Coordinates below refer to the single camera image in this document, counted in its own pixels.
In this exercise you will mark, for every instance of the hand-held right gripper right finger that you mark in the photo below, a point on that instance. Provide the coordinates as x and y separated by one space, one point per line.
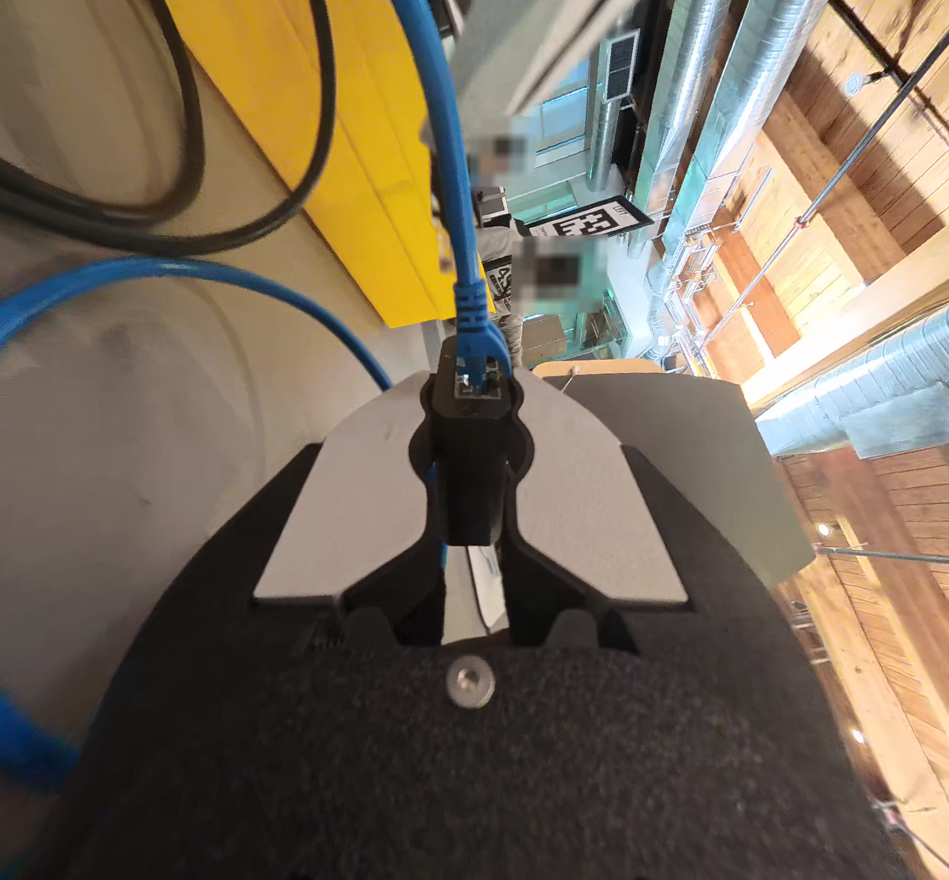
593 516

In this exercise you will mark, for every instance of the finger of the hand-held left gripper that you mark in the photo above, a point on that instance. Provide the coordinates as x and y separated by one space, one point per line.
534 5

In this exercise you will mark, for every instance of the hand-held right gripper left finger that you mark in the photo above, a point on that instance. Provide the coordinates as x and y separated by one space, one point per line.
348 516

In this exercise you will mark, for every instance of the black ethernet adapter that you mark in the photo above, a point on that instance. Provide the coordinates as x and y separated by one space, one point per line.
471 472

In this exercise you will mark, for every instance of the yellow plastic bin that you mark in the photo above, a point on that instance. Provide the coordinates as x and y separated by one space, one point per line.
296 79

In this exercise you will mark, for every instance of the black white marker tag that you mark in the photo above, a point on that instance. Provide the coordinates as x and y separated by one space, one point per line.
593 221

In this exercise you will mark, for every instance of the printed paper sheet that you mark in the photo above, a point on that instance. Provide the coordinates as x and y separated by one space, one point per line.
503 283

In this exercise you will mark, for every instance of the silver spiral ceiling duct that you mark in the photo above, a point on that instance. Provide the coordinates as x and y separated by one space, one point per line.
771 42

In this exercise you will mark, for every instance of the silver ribbed ventilation duct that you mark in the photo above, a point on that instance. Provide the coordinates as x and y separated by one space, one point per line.
875 383

